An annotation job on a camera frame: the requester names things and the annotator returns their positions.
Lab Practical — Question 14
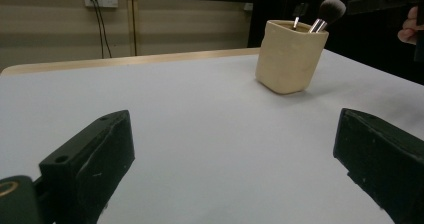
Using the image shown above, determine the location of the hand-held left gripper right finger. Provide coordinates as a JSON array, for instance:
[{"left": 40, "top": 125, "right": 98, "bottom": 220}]
[{"left": 333, "top": 108, "right": 424, "bottom": 224}]

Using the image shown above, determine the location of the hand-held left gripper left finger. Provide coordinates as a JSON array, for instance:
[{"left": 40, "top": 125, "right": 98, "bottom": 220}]
[{"left": 39, "top": 109, "right": 136, "bottom": 224}]

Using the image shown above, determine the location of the large black makeup brush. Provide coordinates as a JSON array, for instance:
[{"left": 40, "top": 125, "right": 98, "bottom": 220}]
[{"left": 308, "top": 0, "right": 347, "bottom": 34}]

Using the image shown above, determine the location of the thin black eyebrow brush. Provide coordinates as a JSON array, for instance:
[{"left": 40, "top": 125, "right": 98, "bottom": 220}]
[{"left": 292, "top": 2, "right": 310, "bottom": 31}]

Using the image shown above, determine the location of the beige square cup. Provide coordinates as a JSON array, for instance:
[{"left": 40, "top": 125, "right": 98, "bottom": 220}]
[{"left": 255, "top": 19, "right": 330, "bottom": 95}]

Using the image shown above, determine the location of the black curtain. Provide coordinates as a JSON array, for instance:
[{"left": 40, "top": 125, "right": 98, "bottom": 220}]
[{"left": 248, "top": 0, "right": 424, "bottom": 86}]

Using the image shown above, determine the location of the wooden table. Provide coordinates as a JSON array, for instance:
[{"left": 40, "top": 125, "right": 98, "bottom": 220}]
[{"left": 0, "top": 47, "right": 262, "bottom": 78}]

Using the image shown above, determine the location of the white table sheet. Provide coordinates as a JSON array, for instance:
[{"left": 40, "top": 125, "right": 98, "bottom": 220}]
[{"left": 0, "top": 48, "right": 424, "bottom": 224}]

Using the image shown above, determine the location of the black wall cable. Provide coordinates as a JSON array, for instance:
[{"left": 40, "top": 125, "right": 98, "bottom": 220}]
[
  {"left": 91, "top": 0, "right": 105, "bottom": 59},
  {"left": 96, "top": 0, "right": 113, "bottom": 59}
]

